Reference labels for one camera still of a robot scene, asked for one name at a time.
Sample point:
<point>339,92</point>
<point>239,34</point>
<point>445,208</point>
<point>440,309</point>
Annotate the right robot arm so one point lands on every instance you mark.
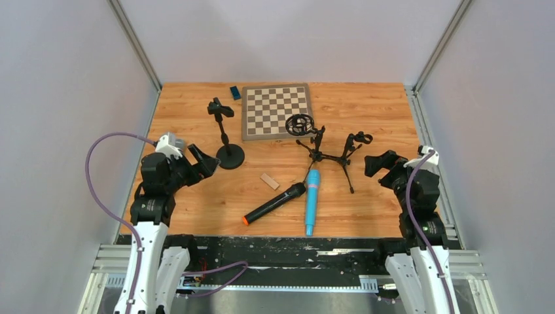
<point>419,264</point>

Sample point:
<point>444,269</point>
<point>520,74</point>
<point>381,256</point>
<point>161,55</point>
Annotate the blue microphone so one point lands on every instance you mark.
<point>312,189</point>

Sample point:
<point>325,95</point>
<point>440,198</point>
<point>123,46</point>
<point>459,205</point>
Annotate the black microphone orange end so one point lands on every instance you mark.
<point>294,191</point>

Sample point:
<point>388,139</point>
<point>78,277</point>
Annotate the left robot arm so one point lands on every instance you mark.
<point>154,270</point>

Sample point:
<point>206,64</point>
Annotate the blue toy brick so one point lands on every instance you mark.
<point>235,92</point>

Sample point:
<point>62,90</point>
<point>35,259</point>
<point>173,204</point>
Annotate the chessboard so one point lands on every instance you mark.
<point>265,109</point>

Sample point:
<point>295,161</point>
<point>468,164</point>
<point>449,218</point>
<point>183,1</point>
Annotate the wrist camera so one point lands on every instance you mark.
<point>428,159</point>
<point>169,145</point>

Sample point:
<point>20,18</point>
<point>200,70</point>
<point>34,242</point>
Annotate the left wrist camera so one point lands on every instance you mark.
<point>169,145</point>

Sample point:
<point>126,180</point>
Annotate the black round-base mic stand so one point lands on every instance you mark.
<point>231,155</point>

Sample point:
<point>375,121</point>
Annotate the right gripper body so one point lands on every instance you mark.
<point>391,166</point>

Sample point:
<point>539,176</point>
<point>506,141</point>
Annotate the small wooden block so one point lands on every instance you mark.
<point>269,181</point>

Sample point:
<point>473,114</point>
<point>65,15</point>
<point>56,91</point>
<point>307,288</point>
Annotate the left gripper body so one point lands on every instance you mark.
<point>192,162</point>

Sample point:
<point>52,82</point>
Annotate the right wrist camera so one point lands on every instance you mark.
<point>428,159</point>

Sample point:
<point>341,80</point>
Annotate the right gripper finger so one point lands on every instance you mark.
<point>373,164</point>
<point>390,158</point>

